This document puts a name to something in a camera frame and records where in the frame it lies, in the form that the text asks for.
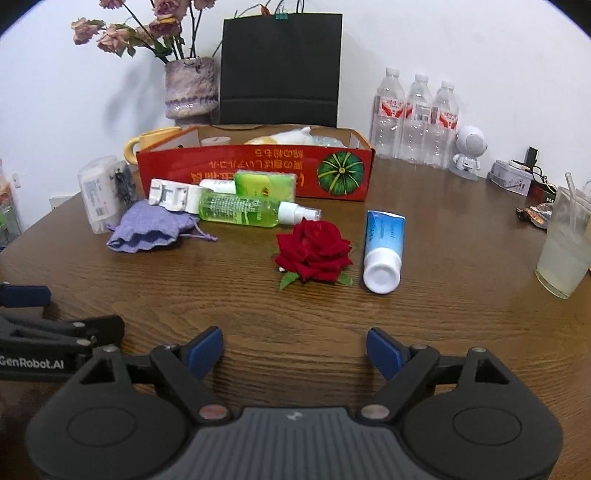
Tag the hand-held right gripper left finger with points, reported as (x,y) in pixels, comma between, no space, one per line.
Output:
(207,351)

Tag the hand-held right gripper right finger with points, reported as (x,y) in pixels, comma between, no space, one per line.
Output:
(383,351)

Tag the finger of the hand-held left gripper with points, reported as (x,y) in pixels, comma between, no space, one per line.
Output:
(25,295)
(92,328)

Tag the blue and white tube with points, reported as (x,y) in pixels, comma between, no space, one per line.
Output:
(384,240)

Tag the red rose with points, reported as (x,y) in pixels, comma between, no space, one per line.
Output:
(314,249)

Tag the clear cotton swab box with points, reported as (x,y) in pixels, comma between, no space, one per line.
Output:
(99,194)

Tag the green spray bottle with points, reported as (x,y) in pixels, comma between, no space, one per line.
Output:
(240,207)

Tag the white items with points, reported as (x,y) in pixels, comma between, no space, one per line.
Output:
(173,196)

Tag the green packet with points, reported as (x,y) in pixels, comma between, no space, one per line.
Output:
(263,184)

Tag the red cardboard box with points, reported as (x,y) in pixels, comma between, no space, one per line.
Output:
(194,159)

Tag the translucent storage box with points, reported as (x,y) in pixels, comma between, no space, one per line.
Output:
(8,207)

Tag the plastic cup with pale drink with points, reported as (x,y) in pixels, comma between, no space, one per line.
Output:
(563,258)

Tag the crumpled snack wrapper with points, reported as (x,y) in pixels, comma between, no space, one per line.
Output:
(535,216)

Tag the yellow ceramic mug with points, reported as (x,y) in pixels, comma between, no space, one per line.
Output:
(159,135)

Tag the pale tape roll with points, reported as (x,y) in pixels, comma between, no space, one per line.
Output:
(217,140)

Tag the grey tin box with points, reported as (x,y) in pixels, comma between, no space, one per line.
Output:
(508,177)

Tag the clear plastic bag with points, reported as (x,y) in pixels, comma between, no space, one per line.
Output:
(328,141)

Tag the clear water bottle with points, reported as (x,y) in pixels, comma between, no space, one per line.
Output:
(416,129)
(387,120)
(443,134)

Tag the white robot figurine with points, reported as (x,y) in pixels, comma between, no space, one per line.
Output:
(471,143)

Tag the dark red box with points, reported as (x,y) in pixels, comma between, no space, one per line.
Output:
(542,190)

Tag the white plush toy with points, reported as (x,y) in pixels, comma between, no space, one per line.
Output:
(286,136)

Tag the clear drinking straw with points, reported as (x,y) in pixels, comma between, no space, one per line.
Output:
(571,194)

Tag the black adapter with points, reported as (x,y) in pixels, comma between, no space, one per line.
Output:
(533,156)

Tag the purple glazed ceramic vase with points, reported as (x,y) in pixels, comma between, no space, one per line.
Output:
(191,87)

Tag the dried pink flower bouquet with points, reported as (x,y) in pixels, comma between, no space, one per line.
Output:
(111,41)

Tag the green binder clip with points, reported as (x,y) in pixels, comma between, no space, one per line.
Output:
(280,16)

